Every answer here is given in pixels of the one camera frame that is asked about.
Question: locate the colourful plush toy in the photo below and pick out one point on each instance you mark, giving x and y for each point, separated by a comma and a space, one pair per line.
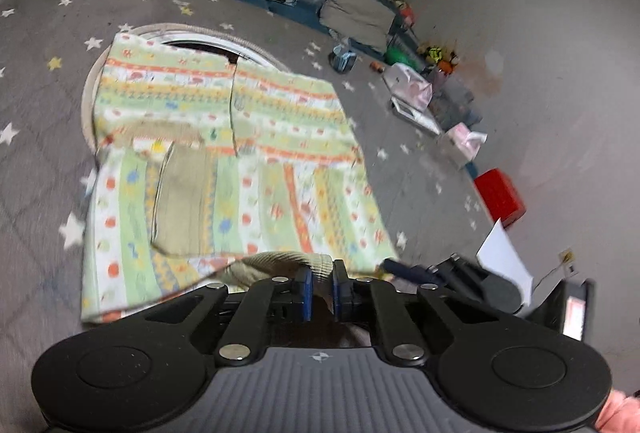
437, 54

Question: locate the white flat device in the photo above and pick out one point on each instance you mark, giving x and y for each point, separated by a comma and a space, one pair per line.
415, 113

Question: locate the grey star-print tablecloth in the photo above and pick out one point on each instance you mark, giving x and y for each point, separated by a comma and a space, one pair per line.
40, 163

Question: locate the red box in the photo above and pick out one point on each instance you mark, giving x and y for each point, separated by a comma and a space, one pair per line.
500, 195

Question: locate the round inset table stove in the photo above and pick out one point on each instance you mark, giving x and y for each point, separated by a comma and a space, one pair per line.
240, 44

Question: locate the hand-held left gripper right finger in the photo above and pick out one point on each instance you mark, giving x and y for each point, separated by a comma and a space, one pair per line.
336, 295

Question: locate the patterned yellow green children's garment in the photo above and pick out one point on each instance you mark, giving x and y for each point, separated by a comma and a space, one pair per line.
280, 113

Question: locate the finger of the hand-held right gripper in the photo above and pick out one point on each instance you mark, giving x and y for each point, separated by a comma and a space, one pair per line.
400, 268

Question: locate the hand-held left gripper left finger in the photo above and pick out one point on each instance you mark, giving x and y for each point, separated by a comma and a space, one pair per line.
306, 295

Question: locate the green plastic object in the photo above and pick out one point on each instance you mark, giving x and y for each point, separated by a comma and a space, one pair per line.
400, 55

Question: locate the grey cushion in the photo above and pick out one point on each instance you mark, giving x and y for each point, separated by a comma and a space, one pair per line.
357, 13

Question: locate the white paper sheet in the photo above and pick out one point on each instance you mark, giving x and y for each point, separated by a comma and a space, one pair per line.
505, 258

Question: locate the pink and white tissue pack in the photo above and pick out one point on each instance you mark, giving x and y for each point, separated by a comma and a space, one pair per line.
467, 140
410, 85

